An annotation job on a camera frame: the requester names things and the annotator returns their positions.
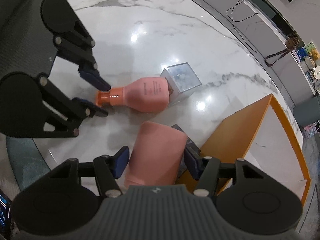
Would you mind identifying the dark green stool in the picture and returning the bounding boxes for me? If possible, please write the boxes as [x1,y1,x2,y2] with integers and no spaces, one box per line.
[293,97,320,128]

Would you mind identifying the orange-rimmed white storage box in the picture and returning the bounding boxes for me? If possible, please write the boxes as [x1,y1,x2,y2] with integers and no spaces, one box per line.
[175,94,312,205]

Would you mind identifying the pile of plush toys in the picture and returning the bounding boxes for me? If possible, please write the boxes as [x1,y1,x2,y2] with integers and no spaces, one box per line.
[295,41,320,80]

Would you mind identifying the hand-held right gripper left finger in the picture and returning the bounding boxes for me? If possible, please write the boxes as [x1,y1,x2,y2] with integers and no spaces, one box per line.
[49,145,130,197]

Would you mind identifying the pink bottle with orange cap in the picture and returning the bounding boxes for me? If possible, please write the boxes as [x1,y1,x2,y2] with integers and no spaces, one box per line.
[95,77,173,113]

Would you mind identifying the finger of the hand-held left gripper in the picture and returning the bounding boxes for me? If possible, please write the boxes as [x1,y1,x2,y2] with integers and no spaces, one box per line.
[32,73,109,139]
[53,19,112,92]

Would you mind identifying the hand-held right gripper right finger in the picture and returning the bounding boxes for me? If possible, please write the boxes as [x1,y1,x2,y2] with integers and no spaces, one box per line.
[184,147,265,197]

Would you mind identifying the black cable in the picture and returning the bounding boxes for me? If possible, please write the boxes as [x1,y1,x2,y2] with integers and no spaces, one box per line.
[226,0,259,53]

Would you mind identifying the brown bag with strap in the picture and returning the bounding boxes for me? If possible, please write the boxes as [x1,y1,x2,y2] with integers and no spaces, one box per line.
[265,37,300,67]

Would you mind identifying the peach pink tube bottle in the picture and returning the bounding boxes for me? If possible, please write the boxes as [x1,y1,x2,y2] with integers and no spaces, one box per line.
[124,121,188,189]

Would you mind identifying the clear plastic cube box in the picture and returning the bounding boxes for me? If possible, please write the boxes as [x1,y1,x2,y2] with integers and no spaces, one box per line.
[160,62,202,106]

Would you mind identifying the dark grey box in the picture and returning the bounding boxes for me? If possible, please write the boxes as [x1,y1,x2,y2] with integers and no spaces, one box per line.
[172,124,201,178]

